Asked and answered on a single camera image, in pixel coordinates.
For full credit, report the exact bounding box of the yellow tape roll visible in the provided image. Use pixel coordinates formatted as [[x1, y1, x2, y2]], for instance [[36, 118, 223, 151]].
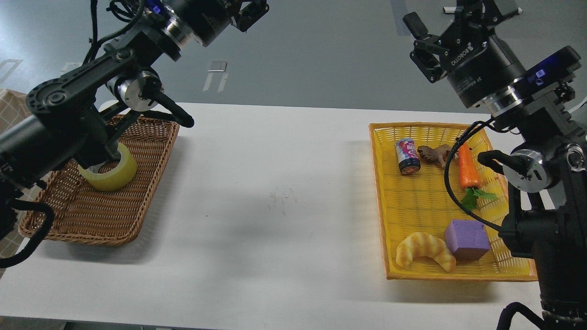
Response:
[[78, 142, 138, 192]]

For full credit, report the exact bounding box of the brown toy animal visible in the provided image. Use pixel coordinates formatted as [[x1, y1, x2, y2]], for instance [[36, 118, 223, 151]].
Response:
[[416, 144, 453, 169]]

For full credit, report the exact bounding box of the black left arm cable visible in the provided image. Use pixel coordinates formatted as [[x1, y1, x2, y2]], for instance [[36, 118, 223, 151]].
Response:
[[83, 0, 150, 65]]

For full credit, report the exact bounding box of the toy croissant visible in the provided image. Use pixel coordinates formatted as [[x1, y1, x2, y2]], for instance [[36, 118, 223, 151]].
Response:
[[395, 231, 457, 272]]

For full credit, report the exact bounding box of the yellow plastic basket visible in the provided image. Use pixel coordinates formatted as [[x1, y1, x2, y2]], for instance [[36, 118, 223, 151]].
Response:
[[369, 122, 537, 282]]

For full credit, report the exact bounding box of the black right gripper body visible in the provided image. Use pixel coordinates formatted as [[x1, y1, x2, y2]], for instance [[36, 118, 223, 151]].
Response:
[[436, 18, 526, 108]]

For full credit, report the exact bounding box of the white floor fixture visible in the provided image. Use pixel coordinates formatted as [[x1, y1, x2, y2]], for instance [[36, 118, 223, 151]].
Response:
[[442, 6, 524, 15]]

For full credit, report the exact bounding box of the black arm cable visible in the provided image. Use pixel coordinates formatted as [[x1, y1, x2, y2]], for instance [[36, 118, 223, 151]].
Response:
[[443, 118, 503, 232], [83, 0, 150, 65]]

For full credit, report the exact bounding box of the purple foam block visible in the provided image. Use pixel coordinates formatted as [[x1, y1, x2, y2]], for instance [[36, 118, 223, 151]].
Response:
[[444, 219, 491, 261]]

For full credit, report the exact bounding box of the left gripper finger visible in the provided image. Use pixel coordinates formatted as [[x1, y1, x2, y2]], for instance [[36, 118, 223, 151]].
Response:
[[232, 0, 270, 32]]

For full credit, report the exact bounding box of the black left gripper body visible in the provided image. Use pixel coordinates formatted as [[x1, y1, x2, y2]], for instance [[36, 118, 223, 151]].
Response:
[[172, 0, 243, 47]]

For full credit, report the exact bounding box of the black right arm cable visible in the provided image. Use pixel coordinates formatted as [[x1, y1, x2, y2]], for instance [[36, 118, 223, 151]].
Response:
[[443, 118, 503, 232]]

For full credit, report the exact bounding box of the small soda can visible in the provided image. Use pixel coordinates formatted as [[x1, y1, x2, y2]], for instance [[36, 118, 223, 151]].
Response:
[[395, 138, 421, 175]]

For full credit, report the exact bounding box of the orange toy carrot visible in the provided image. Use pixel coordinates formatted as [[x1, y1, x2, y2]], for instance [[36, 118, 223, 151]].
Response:
[[458, 143, 497, 210]]

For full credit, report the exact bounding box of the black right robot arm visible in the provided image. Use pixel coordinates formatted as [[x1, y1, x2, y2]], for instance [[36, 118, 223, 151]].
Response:
[[403, 0, 587, 330]]

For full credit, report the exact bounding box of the brown wicker basket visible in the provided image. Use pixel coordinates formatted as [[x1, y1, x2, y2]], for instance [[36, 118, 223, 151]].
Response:
[[35, 116, 180, 246]]

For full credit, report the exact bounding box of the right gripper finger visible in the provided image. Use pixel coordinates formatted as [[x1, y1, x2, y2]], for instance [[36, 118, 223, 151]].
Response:
[[454, 0, 519, 36], [403, 12, 448, 83]]

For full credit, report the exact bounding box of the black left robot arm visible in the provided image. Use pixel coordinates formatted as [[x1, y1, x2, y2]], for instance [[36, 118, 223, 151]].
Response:
[[1, 0, 270, 268]]

